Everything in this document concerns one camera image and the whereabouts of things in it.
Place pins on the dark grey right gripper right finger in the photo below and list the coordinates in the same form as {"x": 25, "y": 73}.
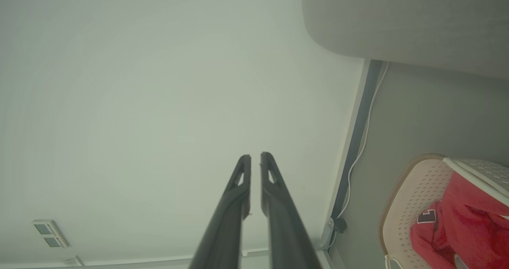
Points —
{"x": 284, "y": 229}

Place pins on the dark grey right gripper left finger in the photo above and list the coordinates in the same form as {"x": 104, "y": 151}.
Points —
{"x": 226, "y": 221}

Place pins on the red fleece garment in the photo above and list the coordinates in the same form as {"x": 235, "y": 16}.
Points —
{"x": 473, "y": 229}

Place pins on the cream perforated laundry basket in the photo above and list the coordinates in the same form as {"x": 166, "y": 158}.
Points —
{"x": 413, "y": 193}

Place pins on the metal corner bracket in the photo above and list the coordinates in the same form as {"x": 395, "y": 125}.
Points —
{"x": 327, "y": 235}

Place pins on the black wall plug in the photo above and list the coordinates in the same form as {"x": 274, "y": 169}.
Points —
{"x": 340, "y": 225}

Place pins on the white double wall socket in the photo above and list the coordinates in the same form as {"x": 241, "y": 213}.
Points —
{"x": 50, "y": 234}

